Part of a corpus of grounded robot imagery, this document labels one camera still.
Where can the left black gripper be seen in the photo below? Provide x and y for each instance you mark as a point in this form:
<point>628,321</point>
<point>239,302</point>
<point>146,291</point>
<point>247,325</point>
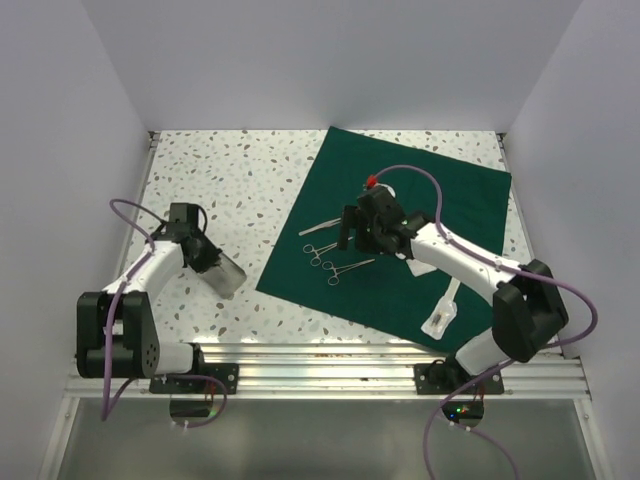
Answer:
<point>211,258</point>

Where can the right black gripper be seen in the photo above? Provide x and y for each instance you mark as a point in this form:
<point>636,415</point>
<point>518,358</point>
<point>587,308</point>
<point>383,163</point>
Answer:
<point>353,217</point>

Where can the silver tweezers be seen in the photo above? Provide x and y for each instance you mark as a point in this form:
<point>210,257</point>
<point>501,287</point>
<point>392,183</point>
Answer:
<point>320,226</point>

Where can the white gauze pad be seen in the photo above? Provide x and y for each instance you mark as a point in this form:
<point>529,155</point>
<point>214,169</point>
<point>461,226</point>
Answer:
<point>418,268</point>
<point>388,188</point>

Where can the silver forceps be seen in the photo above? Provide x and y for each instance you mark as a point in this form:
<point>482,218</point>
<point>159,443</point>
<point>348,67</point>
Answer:
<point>316,253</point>
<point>337,271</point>

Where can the stainless steel instrument tray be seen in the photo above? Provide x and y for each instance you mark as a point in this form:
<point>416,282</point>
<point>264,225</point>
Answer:
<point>225,277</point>

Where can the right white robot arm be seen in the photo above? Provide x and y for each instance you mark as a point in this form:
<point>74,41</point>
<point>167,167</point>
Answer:
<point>527,309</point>

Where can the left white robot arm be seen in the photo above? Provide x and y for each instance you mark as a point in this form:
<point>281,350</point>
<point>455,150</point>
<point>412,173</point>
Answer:
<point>116,335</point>

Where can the green surgical drape cloth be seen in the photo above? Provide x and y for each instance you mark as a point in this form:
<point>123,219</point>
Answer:
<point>381,299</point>

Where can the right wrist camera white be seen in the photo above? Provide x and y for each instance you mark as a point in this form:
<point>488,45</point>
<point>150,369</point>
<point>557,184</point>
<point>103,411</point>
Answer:
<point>373,182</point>

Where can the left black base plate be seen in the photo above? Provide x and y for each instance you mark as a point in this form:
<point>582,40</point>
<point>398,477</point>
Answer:
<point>217,377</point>

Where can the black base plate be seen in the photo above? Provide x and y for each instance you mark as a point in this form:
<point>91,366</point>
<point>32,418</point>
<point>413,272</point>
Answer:
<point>217,377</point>
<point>445,376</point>

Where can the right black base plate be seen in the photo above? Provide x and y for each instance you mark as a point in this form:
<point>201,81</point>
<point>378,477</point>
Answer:
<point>445,376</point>

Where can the aluminium frame rail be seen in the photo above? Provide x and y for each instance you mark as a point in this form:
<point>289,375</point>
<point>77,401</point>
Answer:
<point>372,372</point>

